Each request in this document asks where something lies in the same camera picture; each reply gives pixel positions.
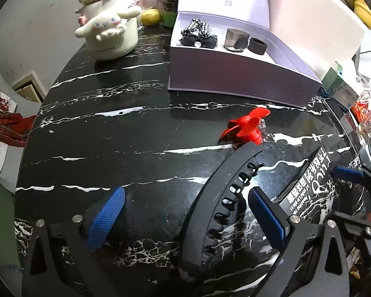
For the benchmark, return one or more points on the red plaid scarf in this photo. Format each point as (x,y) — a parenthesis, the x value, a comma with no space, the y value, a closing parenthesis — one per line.
(14,128)

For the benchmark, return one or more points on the green white small box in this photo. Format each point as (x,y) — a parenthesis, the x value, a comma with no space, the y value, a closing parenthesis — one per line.
(339,89)

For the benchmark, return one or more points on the white cartoon kettle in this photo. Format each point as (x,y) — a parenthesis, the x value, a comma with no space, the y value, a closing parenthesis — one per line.
(109,27)

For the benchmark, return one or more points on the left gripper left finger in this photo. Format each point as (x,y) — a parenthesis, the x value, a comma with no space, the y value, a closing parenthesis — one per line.
(60,252)

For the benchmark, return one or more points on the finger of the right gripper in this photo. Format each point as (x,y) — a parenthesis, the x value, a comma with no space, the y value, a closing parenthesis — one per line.
(360,176)
(355,232)

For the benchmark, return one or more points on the smoky transparent heart case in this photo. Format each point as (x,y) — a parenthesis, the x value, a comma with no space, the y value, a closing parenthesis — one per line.
(236,40)

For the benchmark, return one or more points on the lavender gift box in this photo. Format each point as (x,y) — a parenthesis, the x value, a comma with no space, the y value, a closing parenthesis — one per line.
(268,69)

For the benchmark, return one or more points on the red small fan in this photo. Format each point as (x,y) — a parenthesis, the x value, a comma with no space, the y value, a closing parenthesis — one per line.
(246,128)

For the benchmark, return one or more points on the black printed card box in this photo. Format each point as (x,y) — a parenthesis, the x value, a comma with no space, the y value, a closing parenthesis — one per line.
(311,194)

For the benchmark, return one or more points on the black white checkered bow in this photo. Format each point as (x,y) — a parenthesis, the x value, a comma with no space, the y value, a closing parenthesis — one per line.
(198,34)

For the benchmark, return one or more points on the yellow hat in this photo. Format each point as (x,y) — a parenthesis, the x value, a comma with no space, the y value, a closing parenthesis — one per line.
(362,10)

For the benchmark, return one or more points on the white round cushion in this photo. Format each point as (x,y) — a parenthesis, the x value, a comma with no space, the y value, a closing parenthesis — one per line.
(320,32)

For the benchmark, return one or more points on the yellow lemon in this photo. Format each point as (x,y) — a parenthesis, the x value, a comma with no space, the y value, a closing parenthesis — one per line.
(150,17)

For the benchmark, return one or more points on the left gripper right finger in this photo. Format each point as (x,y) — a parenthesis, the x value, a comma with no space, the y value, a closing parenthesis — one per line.
(289,235)

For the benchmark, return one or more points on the large black hair claw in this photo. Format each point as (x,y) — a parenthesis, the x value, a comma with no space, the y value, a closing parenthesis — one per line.
(215,204)

